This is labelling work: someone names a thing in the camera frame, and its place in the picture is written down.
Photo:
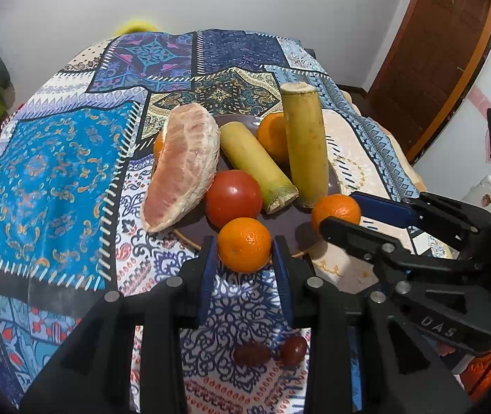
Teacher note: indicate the peeled sugarcane piece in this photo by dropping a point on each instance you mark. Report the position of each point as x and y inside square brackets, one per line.
[305, 146]
[249, 159]

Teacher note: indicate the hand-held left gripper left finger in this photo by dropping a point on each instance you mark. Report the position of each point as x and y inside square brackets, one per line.
[208, 276]

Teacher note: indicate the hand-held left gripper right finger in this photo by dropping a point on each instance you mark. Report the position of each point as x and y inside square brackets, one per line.
[282, 276]

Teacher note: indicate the wooden door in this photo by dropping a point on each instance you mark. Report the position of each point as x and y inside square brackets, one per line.
[435, 51]

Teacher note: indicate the large orange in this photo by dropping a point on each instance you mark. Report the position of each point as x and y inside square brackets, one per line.
[158, 146]
[271, 138]

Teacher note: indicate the patchwork printed blanket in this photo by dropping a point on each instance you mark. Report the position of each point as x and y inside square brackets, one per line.
[55, 159]

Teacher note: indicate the red tomato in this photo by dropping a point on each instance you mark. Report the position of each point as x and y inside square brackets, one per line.
[232, 198]

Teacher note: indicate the purple plate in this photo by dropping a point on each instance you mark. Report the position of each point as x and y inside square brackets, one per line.
[286, 224]

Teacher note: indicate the peeled pomelo segment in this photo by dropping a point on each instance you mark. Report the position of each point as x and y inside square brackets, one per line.
[180, 168]

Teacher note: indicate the red date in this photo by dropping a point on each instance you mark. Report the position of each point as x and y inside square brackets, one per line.
[252, 354]
[293, 350]

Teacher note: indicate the wooden door frame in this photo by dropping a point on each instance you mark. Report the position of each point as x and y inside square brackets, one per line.
[456, 90]

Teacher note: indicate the small tangerine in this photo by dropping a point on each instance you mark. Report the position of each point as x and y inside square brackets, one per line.
[336, 209]
[244, 243]

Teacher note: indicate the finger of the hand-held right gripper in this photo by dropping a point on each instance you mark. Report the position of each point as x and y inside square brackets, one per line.
[357, 239]
[383, 209]

